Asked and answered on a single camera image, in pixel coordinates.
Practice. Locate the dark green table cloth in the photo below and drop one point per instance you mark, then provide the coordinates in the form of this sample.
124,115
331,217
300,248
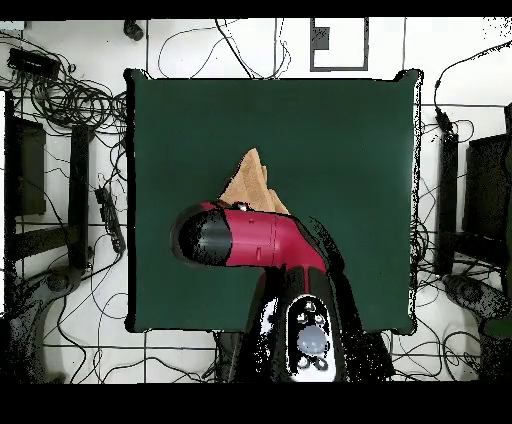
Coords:
180,140

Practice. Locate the grey square frame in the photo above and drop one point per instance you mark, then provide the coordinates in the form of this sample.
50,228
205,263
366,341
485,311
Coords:
320,38

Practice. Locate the black power strip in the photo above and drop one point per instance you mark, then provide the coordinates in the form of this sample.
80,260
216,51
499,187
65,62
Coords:
110,216

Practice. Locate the dark grey stand base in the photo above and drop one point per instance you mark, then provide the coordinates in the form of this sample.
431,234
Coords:
472,294
60,280

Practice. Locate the black frame stand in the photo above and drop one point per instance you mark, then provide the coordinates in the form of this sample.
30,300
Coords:
448,200
78,192

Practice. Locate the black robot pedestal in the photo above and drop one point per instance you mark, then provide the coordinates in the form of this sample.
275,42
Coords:
228,356

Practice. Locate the tan terry towel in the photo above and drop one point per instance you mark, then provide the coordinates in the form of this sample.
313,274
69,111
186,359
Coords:
252,184

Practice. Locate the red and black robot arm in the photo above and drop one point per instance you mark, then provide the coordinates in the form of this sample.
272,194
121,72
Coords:
256,240

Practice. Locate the small black round device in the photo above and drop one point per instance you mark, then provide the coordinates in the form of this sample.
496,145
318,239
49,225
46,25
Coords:
134,31

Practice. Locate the black adapter box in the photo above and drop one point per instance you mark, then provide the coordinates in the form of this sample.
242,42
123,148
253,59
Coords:
32,63

